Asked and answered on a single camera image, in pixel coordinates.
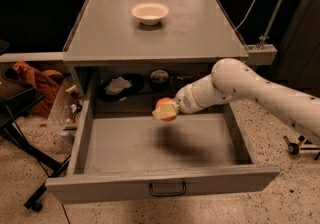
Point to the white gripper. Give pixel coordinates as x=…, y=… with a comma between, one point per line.
x=185, y=100

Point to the orange fruit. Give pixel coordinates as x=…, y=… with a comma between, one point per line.
x=165, y=109

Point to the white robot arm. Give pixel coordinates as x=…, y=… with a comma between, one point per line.
x=230, y=80

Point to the grey open top drawer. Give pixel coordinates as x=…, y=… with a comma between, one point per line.
x=116, y=157

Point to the black tape roll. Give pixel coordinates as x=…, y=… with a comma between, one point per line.
x=159, y=80

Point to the black pouch with paper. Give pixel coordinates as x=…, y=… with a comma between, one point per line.
x=120, y=87

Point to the grey metal cabinet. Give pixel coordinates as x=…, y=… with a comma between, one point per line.
x=109, y=40

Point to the white paper bowl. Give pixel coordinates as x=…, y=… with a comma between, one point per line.
x=150, y=13

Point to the clear plastic bag of items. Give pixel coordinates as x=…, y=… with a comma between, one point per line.
x=59, y=120

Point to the metal diagonal rod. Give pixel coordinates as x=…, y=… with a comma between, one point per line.
x=264, y=36

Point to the orange cloth bag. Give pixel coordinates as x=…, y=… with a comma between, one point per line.
x=47, y=82

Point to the black wheeled tripod base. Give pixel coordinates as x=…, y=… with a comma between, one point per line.
x=303, y=144

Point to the black drawer handle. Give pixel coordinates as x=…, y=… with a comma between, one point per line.
x=167, y=189

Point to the grey side shelf bracket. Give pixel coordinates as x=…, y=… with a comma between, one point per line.
x=260, y=57

